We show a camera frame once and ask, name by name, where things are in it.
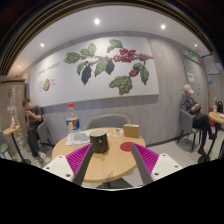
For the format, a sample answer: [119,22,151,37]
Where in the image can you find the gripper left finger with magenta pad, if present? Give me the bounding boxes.
[44,143,94,186]

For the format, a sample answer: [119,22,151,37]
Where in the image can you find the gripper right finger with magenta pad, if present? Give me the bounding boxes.
[132,143,182,185]

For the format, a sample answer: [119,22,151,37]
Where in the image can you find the clear plastic water bottle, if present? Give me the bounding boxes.
[66,103,81,134]

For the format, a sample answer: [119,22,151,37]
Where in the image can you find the white paper napkins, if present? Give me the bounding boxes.
[65,131,90,146]

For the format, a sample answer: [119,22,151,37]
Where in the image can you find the round wooden table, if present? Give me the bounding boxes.
[51,126,147,190]

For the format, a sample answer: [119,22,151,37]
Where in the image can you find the red round coaster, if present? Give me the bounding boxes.
[120,142,132,152]

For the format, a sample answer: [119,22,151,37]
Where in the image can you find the grey chair at left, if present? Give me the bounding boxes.
[37,120,55,148]

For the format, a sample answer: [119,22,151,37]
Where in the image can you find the brown cardboard tissue box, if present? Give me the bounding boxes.
[123,124,140,138]

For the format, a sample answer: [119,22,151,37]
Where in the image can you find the small clear glass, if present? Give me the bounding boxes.
[113,128,121,137]

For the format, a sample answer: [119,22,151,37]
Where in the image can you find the grey chair behind table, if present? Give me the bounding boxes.
[86,114,130,129]

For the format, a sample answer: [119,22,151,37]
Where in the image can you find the grey chair at right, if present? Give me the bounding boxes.
[178,110,201,141]

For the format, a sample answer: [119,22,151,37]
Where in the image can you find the seated person in dark clothes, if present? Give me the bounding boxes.
[22,98,47,164]

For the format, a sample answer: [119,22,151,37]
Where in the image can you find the seated person with white cap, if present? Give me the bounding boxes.
[180,84,216,155]

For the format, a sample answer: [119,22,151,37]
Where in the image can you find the small bottle on left table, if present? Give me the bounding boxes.
[11,116,16,129]

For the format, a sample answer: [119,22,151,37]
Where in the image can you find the round side table right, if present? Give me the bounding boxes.
[197,111,224,165]

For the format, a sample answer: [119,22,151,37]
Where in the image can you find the grey door with exit sign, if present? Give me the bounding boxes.
[180,52,208,113]

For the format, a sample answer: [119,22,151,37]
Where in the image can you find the coffee plant wall poster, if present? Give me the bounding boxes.
[30,36,159,107]

